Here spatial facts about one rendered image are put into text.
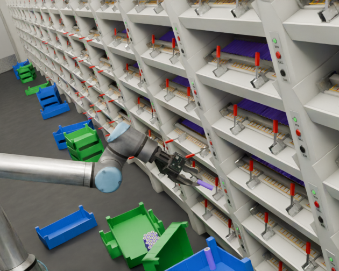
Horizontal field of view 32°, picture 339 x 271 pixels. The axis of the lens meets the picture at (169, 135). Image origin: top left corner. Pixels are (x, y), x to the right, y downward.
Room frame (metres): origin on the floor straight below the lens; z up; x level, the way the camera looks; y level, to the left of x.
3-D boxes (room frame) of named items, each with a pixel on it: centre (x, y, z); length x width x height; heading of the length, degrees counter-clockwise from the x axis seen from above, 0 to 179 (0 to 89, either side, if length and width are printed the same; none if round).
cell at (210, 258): (1.48, 0.00, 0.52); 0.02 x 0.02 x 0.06
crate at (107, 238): (2.82, 0.34, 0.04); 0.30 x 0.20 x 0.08; 103
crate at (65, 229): (3.18, 0.72, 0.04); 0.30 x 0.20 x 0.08; 113
